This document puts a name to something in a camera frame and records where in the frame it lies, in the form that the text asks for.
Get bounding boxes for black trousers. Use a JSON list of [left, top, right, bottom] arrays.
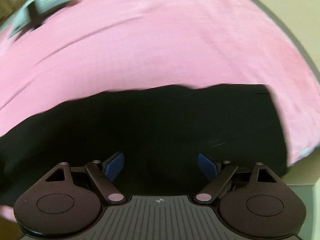
[[1, 84, 287, 206]]

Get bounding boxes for pink bed blanket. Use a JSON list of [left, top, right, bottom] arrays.
[[0, 0, 320, 223]]

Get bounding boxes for grey knitted pillow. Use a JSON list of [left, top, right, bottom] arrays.
[[8, 0, 81, 40]]

